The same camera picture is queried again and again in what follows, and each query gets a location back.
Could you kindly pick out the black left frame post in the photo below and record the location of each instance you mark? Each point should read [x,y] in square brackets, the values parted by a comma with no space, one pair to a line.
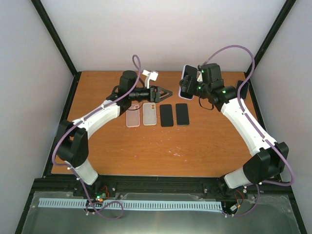
[40,9]

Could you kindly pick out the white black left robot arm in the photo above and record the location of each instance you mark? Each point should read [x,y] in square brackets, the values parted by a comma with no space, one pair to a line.
[72,136]

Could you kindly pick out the dark grey phone far corner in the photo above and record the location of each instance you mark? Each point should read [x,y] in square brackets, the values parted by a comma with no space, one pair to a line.
[242,90]

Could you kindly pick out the cream white phone case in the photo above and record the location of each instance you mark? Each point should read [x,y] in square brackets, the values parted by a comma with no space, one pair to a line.
[149,114]

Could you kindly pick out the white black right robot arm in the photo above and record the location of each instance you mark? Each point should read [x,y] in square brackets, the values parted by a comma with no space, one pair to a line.
[268,156]

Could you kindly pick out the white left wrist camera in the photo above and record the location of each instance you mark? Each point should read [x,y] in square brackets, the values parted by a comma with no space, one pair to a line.
[150,76]

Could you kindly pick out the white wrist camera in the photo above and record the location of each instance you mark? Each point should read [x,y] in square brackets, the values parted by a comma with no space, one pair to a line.
[150,76]
[199,76]

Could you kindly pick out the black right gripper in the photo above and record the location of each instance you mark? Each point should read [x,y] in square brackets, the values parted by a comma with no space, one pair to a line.
[187,86]

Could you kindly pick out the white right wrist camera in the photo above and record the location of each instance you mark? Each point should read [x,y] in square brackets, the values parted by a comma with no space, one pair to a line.
[199,76]

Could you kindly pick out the black frame post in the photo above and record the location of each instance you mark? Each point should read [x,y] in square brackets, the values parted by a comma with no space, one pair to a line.
[282,15]
[40,9]

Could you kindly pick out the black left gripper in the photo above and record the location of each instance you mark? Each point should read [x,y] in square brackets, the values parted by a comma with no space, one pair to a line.
[155,96]

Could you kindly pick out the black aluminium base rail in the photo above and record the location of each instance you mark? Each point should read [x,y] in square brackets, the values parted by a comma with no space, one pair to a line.
[204,187]

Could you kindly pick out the dark green phone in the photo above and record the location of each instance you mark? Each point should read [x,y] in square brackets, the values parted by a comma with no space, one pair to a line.
[182,115]

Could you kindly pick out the light blue slotted cable duct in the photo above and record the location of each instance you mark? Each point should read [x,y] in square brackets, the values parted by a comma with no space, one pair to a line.
[133,205]

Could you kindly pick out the black phone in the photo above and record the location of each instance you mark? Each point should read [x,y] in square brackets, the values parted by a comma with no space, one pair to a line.
[166,115]

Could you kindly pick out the black right frame post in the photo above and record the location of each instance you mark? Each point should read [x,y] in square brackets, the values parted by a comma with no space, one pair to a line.
[282,15]

